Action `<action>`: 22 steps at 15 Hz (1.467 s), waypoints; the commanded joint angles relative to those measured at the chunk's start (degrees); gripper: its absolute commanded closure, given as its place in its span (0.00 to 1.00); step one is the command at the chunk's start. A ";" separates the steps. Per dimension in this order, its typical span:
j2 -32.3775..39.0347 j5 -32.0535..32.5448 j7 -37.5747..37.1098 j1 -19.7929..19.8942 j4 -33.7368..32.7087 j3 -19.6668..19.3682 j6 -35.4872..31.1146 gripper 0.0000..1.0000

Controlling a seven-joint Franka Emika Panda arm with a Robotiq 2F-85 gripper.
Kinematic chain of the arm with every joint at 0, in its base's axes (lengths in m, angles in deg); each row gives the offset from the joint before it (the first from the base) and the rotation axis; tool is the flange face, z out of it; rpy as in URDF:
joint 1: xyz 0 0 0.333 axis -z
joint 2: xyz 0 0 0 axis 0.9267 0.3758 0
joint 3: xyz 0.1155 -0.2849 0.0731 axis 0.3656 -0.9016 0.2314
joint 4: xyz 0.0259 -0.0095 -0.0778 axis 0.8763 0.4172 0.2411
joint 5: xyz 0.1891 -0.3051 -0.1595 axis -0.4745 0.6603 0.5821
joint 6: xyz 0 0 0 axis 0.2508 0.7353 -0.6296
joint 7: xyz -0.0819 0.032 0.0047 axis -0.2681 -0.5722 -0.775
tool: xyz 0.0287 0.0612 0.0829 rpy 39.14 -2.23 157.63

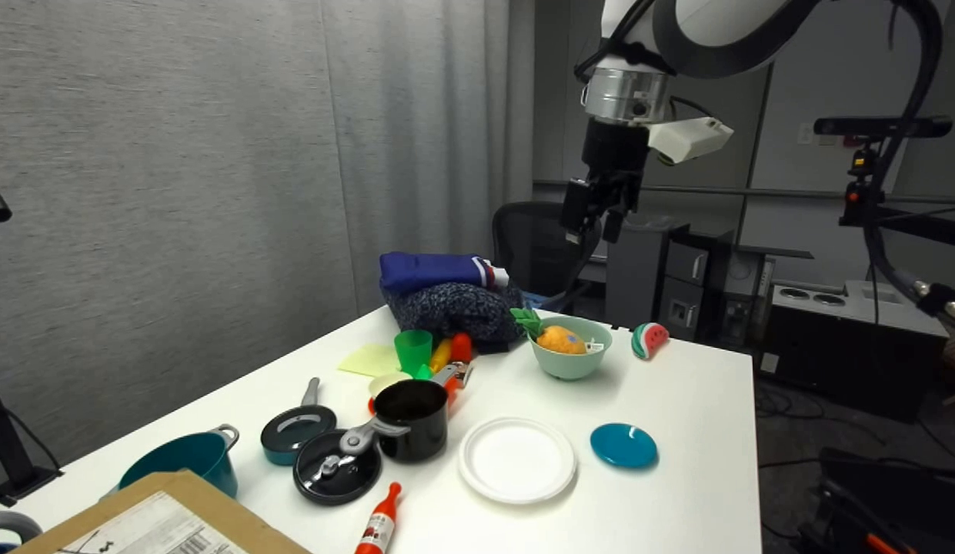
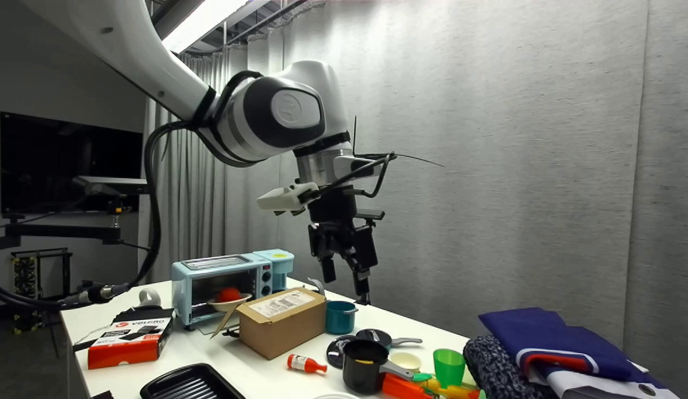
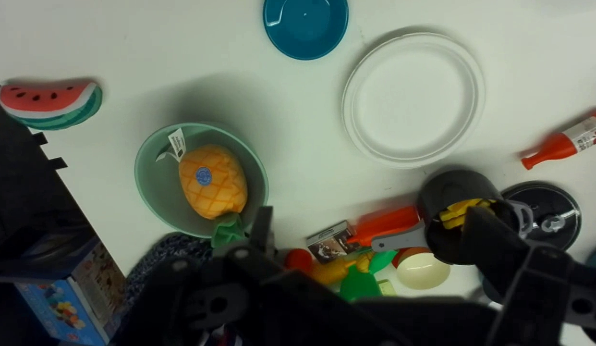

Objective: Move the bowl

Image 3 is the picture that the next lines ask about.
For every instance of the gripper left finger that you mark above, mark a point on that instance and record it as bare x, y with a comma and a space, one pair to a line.
182, 293

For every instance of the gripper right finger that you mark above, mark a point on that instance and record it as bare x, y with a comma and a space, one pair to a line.
542, 283

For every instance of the light green bowl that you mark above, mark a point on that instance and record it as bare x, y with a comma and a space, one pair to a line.
156, 182

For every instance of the blue bowl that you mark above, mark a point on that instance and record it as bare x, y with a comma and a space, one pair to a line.
305, 26

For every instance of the dark knitted cloth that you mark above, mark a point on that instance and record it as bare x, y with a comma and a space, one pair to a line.
168, 250

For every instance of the dark toy pot lid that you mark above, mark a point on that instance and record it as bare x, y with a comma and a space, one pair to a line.
550, 204

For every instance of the yellow toy fries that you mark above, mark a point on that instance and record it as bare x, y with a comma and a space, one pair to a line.
458, 211

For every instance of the plush pineapple toy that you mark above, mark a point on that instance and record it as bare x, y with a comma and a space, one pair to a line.
213, 185

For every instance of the red toy ball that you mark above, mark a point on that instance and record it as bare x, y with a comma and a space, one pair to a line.
298, 259

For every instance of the cream toy egg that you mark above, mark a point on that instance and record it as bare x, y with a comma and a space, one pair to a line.
422, 271

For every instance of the blue printed cardboard box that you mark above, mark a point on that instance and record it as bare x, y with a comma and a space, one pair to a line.
62, 307

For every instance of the black toy pot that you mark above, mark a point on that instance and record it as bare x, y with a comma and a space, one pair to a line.
446, 190

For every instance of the orange toy bottle with label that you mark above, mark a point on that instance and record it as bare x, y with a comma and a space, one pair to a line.
562, 144

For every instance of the yellow toy food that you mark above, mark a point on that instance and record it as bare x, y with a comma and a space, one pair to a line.
334, 271

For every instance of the small printed toy box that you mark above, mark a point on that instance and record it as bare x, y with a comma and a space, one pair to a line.
331, 240

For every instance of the plain orange toy bottle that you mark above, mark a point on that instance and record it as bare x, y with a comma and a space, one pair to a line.
386, 223

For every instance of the green toy food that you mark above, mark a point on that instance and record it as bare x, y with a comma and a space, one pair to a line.
358, 286

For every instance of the white paper plate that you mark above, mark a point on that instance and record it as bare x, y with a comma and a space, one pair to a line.
413, 98

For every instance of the watermelon slice toy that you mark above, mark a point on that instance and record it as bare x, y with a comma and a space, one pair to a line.
48, 103

